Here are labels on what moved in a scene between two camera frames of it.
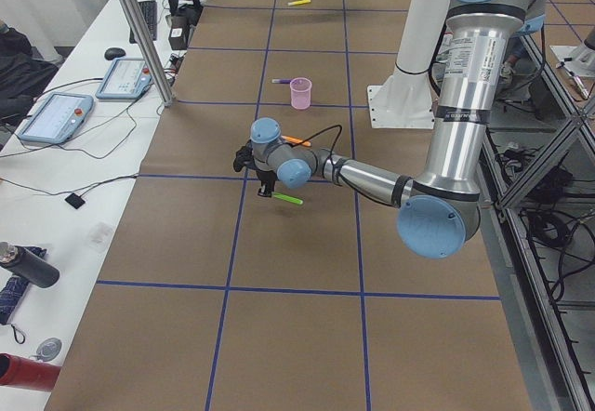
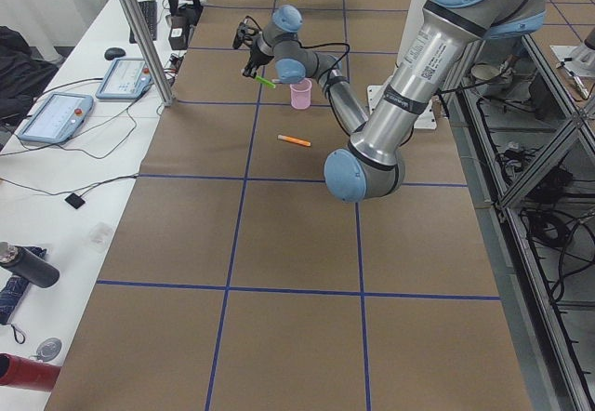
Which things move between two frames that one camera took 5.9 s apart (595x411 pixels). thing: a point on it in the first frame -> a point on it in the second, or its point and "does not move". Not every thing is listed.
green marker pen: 287,198 -> 265,81
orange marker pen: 295,140 does not move
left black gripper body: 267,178 -> 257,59
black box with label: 183,21 does not move
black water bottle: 21,261 does not move
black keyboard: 150,13 does not move
